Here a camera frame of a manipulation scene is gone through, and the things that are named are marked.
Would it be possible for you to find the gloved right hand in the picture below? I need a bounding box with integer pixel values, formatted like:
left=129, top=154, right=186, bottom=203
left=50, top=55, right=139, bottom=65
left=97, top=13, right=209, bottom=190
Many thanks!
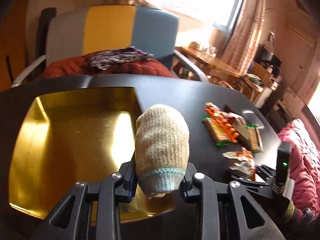
left=283, top=200, right=316, bottom=231

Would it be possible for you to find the red quilted jacket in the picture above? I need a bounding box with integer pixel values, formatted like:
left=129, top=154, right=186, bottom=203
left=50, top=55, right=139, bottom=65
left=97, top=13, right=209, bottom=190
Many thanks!
left=37, top=51, right=176, bottom=81

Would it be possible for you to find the beige knitted glove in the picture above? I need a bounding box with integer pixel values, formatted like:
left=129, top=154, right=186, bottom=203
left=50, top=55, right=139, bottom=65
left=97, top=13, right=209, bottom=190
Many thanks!
left=135, top=104, right=189, bottom=198

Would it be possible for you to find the pink quilted garment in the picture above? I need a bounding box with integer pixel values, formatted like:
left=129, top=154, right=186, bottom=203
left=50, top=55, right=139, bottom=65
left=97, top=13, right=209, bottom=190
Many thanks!
left=278, top=119, right=319, bottom=217

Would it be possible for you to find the orange plastic rack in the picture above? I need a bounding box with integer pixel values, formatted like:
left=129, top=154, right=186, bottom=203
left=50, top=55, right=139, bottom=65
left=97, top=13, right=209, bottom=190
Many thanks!
left=204, top=107, right=239, bottom=144

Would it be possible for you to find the gold tray box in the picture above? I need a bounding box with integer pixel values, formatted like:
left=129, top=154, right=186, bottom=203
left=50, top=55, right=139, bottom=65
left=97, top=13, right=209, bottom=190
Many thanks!
left=8, top=87, right=177, bottom=224

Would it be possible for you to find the wooden side table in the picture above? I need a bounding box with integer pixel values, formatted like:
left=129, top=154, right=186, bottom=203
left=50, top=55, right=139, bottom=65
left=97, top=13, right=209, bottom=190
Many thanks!
left=178, top=47, right=241, bottom=78

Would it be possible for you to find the orange snack bag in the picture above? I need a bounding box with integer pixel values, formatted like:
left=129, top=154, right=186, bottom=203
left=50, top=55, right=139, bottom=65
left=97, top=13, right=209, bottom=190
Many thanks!
left=222, top=147, right=255, bottom=180

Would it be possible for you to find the black round cushion pad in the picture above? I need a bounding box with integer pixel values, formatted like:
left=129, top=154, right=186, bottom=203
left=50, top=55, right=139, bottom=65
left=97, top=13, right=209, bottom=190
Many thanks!
left=242, top=110, right=265, bottom=129

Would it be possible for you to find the multicolour armchair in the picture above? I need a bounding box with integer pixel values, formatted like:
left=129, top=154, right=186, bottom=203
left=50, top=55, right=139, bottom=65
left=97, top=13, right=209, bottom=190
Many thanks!
left=12, top=5, right=207, bottom=87

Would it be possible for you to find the red candy wrapper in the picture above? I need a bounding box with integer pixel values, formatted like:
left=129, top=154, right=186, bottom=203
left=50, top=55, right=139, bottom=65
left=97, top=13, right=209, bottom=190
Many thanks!
left=206, top=102, right=221, bottom=112

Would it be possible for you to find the small carton box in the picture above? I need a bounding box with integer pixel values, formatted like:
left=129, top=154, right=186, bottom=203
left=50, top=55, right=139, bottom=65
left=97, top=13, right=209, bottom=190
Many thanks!
left=232, top=118, right=250, bottom=141

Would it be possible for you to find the green cracker pack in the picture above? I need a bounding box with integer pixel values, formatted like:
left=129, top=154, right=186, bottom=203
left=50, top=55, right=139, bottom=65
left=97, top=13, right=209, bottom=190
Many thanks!
left=202, top=115, right=232, bottom=147
left=246, top=124, right=264, bottom=153

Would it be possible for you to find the crumpled white snack bag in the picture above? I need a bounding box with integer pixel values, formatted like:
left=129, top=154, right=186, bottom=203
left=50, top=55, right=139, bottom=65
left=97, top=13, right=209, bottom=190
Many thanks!
left=221, top=112, right=246, bottom=126

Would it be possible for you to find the leopard print cloth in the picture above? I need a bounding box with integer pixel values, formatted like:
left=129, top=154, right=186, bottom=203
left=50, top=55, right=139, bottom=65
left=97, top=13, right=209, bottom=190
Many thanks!
left=87, top=46, right=154, bottom=70

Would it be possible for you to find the wooden shelf with clutter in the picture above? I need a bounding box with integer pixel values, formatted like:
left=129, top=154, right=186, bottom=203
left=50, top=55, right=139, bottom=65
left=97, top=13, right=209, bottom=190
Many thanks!
left=234, top=31, right=282, bottom=108

